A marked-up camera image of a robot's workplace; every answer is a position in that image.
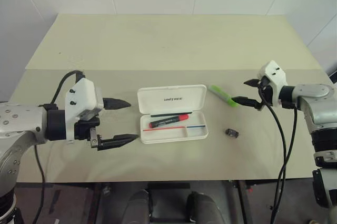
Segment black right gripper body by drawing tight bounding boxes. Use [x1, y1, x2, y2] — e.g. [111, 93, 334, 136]
[257, 76, 275, 105]

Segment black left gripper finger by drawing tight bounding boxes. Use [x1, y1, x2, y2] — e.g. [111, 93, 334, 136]
[96, 134, 139, 152]
[102, 98, 132, 111]

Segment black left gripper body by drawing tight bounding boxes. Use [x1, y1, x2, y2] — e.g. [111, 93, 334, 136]
[74, 114, 102, 149]

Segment green marker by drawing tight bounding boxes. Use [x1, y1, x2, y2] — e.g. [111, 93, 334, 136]
[209, 84, 239, 108]

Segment red marker with black body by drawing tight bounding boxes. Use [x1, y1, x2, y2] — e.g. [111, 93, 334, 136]
[148, 113, 190, 129]

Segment white plastic pencil case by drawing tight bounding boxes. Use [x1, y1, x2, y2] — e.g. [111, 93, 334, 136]
[137, 84, 210, 145]

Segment small black cap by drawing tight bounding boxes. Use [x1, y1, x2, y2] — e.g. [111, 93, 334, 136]
[225, 128, 241, 139]

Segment thin red stick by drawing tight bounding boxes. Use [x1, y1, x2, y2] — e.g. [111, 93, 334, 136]
[142, 125, 185, 132]

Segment thin black pen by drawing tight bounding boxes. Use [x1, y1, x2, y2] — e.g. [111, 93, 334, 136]
[150, 111, 193, 118]

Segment dark rounded shape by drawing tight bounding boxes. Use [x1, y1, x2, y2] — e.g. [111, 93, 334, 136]
[125, 189, 154, 224]
[185, 191, 225, 224]

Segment beige table cover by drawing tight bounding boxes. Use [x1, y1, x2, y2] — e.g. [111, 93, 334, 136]
[7, 14, 337, 183]

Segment black metal table leg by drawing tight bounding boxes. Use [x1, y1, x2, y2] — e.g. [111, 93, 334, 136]
[228, 180, 252, 224]

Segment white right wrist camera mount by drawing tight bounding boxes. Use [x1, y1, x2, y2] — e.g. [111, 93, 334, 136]
[257, 60, 288, 106]

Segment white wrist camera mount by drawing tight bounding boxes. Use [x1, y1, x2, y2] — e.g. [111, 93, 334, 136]
[64, 77, 105, 145]
[257, 60, 288, 106]

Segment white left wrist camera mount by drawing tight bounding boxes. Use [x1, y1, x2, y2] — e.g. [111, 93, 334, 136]
[64, 77, 105, 145]

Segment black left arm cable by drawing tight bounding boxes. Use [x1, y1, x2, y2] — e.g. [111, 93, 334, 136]
[33, 70, 86, 224]

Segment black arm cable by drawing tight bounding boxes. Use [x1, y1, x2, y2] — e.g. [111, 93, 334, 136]
[33, 70, 86, 224]
[257, 83, 300, 224]

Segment dark object at wall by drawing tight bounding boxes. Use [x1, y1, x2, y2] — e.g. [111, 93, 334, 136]
[327, 67, 337, 83]

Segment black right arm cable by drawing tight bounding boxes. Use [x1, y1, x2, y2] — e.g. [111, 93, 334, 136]
[257, 83, 300, 224]

